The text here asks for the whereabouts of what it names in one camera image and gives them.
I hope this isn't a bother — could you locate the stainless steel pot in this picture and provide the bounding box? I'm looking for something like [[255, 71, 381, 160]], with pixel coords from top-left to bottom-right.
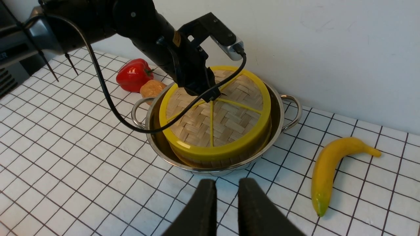
[[147, 74, 303, 176]]

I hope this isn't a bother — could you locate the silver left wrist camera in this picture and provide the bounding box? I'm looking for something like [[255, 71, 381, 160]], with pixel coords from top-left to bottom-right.
[[177, 12, 245, 62]]

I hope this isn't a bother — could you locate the yellow plastic banana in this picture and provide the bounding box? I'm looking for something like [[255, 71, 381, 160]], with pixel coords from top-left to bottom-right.
[[311, 137, 382, 217]]

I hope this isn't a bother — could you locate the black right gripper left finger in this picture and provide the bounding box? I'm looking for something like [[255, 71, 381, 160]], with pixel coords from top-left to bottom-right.
[[162, 179, 217, 236]]

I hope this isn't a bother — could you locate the black left camera cable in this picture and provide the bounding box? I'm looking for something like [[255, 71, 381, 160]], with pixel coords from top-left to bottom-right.
[[23, 15, 247, 134]]

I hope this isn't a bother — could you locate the red bell pepper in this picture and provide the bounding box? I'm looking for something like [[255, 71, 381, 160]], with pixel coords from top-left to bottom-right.
[[116, 58, 155, 93]]

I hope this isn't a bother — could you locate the yellow rimmed bamboo steamer basket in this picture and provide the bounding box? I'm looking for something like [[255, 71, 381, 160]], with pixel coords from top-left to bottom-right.
[[168, 128, 271, 169]]

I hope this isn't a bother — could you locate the yellow rimmed bamboo steamer lid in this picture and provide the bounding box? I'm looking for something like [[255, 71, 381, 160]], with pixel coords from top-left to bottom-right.
[[163, 70, 272, 147]]

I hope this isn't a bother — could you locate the brown bread roll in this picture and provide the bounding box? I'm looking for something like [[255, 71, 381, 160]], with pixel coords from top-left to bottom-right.
[[139, 80, 167, 98]]

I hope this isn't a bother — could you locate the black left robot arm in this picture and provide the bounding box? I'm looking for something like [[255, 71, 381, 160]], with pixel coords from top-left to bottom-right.
[[1, 0, 237, 96]]

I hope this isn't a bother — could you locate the white black grid tablecloth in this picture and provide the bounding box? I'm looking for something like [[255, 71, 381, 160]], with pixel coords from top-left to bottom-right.
[[0, 48, 420, 236]]

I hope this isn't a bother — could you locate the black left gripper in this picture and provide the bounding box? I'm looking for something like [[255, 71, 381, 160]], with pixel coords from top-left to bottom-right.
[[157, 31, 221, 103]]

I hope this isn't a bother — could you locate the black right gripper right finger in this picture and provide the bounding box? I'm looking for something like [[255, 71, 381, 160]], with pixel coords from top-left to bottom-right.
[[238, 178, 304, 236]]

